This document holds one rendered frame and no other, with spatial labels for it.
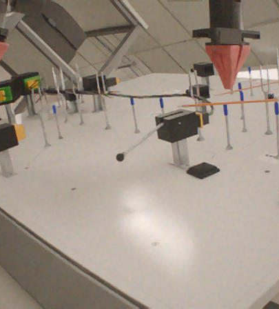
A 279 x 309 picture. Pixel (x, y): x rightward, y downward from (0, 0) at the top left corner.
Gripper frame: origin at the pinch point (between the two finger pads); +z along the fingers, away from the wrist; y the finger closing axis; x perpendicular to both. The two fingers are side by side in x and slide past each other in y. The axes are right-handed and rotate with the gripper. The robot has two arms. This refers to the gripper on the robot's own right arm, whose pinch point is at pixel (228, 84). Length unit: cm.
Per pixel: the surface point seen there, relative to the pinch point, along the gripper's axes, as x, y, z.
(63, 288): 12.0, 34.3, 21.0
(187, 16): -282, -200, -54
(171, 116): -4.6, 8.6, 5.4
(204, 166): 0.2, 5.4, 13.1
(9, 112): -75, 21, 9
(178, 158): -5.1, 6.8, 12.6
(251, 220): 17.3, 10.9, 15.9
